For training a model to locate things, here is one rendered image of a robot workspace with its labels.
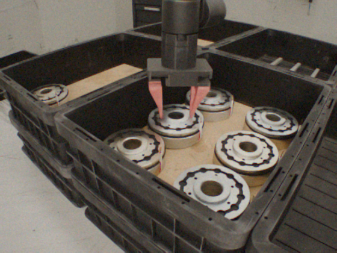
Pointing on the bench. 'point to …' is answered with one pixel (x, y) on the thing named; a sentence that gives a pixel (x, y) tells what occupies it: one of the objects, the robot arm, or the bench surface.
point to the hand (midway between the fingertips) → (176, 112)
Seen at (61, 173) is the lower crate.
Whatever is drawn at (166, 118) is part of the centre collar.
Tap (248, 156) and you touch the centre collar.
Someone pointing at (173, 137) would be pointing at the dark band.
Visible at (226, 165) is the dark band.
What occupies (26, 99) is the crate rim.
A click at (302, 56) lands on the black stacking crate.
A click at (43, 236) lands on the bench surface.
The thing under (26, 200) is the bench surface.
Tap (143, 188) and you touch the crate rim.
